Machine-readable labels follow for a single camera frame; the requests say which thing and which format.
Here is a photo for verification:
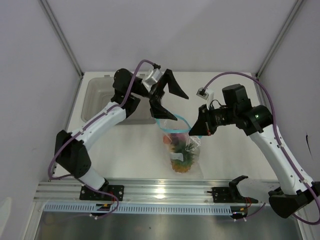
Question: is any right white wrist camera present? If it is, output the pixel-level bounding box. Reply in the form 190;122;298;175
196;87;214;109

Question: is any slotted white cable duct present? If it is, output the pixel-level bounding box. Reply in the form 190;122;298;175
43;202;233;216

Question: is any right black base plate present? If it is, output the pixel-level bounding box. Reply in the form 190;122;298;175
207;186;259;204

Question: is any clear zip top bag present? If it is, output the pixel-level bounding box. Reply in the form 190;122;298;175
155;114;203;179

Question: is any purple red onion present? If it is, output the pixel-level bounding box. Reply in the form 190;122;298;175
170;133;187;146

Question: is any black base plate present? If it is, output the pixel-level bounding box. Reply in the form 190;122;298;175
207;186;259;204
79;184;125;202

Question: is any clear grey plastic bin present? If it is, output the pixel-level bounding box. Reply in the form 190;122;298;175
81;74;156;125

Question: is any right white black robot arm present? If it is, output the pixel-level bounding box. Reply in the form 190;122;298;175
189;84;320;219

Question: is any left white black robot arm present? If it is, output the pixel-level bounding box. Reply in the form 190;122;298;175
53;65;189;200

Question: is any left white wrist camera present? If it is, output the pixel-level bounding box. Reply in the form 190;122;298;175
141;68;163;91

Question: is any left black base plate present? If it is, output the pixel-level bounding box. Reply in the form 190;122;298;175
79;184;125;202

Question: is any orange toy pineapple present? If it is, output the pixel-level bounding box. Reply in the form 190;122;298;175
168;140;200;174

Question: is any right aluminium frame post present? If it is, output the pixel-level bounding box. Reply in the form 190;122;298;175
255;0;307;80

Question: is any left aluminium frame post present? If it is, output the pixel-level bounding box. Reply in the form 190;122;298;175
38;0;84;78

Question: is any small orange pumpkin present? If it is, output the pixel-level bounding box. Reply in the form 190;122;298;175
162;135;171;145

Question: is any aluminium mounting rail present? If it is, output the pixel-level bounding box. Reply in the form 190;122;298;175
33;176;306;207

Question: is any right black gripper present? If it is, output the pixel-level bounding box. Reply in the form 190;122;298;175
189;103;238;136

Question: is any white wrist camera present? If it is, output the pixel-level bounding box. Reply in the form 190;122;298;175
141;68;163;91
196;87;214;109

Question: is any aluminium frame post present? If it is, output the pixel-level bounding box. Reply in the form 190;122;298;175
255;0;307;80
38;0;84;78

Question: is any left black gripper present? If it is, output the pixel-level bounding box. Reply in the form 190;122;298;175
130;69;189;120

